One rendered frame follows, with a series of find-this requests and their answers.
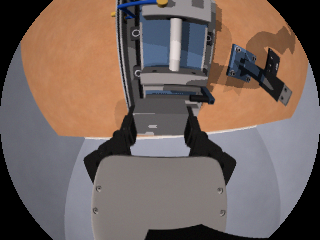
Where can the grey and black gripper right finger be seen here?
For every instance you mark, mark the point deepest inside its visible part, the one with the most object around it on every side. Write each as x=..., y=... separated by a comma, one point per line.
x=200, y=145

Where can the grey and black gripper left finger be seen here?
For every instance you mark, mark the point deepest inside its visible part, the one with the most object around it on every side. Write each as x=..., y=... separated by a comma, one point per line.
x=120, y=144

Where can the grey flat bar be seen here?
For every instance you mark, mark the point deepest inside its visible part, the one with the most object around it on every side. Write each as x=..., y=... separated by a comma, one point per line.
x=171, y=88
x=185, y=97

